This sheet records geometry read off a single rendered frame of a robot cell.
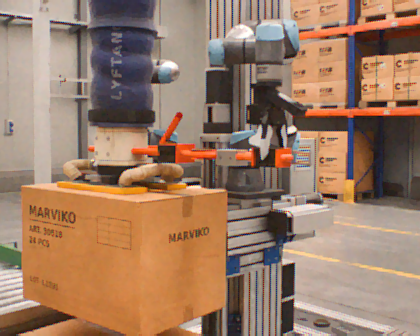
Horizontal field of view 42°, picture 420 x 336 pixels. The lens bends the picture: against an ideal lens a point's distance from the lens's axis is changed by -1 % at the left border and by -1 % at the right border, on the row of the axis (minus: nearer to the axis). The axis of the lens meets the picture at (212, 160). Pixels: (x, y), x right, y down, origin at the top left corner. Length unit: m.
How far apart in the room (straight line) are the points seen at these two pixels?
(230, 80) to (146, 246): 1.01
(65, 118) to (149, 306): 10.70
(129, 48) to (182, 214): 0.56
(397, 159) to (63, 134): 6.87
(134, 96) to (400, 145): 9.04
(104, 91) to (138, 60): 0.15
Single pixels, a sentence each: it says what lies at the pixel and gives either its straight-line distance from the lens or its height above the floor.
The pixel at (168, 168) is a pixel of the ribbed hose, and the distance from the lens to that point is 1.77.
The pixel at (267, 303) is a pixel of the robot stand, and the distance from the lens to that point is 2.54.
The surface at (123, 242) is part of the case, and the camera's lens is 1.61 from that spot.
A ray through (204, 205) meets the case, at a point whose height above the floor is 1.03.
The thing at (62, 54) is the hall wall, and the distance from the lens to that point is 12.28.
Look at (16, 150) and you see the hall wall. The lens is 11.73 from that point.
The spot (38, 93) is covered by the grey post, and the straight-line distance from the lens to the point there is 5.43.
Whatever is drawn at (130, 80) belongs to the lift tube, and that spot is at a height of 1.43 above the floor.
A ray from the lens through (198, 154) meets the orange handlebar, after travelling 1.61.
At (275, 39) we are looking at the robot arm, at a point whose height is 1.51.
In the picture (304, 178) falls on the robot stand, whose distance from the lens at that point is 2.55.
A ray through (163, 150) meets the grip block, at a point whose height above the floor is 1.21.
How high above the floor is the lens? 1.28
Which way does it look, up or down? 3 degrees down
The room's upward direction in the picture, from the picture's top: straight up
